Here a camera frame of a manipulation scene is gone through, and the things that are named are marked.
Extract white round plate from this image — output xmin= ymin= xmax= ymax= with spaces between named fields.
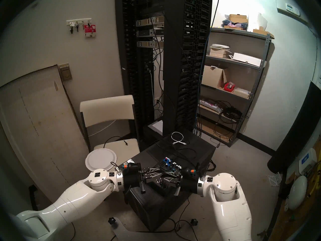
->
xmin=85 ymin=148 xmax=117 ymax=172

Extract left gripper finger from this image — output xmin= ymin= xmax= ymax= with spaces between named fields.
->
xmin=141 ymin=175 xmax=161 ymax=184
xmin=140 ymin=168 xmax=162 ymax=177

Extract white key hook rail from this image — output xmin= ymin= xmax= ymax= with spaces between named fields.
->
xmin=66 ymin=18 xmax=92 ymax=32

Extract white paper bag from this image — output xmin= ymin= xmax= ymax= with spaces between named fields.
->
xmin=247 ymin=13 xmax=268 ymax=31

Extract small beige box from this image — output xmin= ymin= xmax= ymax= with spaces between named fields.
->
xmin=209 ymin=50 xmax=230 ymax=58

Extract black server rack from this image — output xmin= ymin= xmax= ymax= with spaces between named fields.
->
xmin=115 ymin=0 xmax=166 ymax=143
xmin=163 ymin=0 xmax=213 ymax=137

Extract blue pink plastic bags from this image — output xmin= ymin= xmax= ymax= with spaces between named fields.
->
xmin=221 ymin=19 xmax=247 ymax=29

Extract cream folding chair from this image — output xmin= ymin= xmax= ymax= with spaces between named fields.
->
xmin=80 ymin=95 xmax=140 ymax=170

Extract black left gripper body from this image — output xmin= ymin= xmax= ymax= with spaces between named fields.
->
xmin=123 ymin=168 xmax=147 ymax=195

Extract black cable bundle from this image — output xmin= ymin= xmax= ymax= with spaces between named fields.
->
xmin=219 ymin=101 xmax=249 ymax=124

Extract blue black audio mixer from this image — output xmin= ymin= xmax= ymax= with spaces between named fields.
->
xmin=155 ymin=156 xmax=183 ymax=194

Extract black computer tower case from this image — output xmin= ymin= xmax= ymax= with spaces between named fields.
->
xmin=122 ymin=129 xmax=216 ymax=231

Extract white lattice finger part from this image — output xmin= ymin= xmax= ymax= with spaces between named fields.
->
xmin=268 ymin=171 xmax=281 ymax=187

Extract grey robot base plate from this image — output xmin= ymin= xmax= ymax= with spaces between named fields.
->
xmin=110 ymin=218 xmax=213 ymax=241

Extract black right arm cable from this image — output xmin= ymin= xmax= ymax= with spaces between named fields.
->
xmin=194 ymin=163 xmax=216 ymax=178

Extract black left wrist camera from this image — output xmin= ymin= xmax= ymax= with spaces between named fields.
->
xmin=123 ymin=162 xmax=141 ymax=172

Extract white oval device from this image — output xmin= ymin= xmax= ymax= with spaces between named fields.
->
xmin=287 ymin=175 xmax=307 ymax=210

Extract white wall thermostat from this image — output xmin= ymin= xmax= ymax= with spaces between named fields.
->
xmin=285 ymin=3 xmax=300 ymax=17

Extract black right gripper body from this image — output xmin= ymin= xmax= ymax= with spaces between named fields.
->
xmin=174 ymin=176 xmax=200 ymax=197

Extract white box blue label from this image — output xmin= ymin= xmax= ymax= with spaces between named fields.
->
xmin=298 ymin=148 xmax=317 ymax=175

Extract coiled white USB cable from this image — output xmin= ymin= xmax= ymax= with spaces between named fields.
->
xmin=171 ymin=132 xmax=187 ymax=145

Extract open cardboard box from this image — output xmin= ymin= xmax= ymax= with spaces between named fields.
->
xmin=201 ymin=66 xmax=227 ymax=89

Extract flat beige box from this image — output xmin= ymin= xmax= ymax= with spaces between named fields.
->
xmin=232 ymin=87 xmax=251 ymax=98

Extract beige leaning board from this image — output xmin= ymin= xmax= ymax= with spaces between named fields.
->
xmin=0 ymin=65 xmax=89 ymax=201

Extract flat white box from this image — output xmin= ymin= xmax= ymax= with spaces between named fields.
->
xmin=233 ymin=52 xmax=262 ymax=67

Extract grey flat device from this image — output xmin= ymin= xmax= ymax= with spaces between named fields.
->
xmin=148 ymin=119 xmax=163 ymax=134

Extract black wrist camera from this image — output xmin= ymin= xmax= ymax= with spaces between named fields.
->
xmin=123 ymin=162 xmax=141 ymax=172
xmin=181 ymin=167 xmax=198 ymax=179

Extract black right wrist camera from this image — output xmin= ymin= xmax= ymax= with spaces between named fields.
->
xmin=181 ymin=167 xmax=198 ymax=179

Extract pink white package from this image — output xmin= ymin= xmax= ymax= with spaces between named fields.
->
xmin=199 ymin=99 xmax=223 ymax=113

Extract grey metal shelving unit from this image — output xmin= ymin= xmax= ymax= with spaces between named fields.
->
xmin=194 ymin=27 xmax=271 ymax=147

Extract beige wall switch plate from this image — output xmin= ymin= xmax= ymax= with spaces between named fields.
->
xmin=58 ymin=64 xmax=72 ymax=81

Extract thin black cable with plug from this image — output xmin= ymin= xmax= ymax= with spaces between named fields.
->
xmin=103 ymin=136 xmax=129 ymax=149

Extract thin white cable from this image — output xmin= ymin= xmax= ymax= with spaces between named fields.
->
xmin=88 ymin=120 xmax=117 ymax=137

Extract low brown cardboard box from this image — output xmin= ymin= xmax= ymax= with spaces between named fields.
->
xmin=253 ymin=28 xmax=274 ymax=39

